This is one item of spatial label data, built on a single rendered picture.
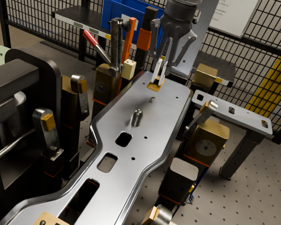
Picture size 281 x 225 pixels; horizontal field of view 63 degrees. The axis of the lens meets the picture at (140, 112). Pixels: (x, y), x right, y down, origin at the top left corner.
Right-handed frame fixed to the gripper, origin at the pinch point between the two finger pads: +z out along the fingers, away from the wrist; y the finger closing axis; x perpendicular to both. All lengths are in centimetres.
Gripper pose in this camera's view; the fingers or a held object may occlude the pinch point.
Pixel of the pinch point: (159, 72)
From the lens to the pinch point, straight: 69.0
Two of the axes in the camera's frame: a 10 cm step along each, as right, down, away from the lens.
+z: -2.3, 7.6, 6.1
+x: 3.7, -5.1, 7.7
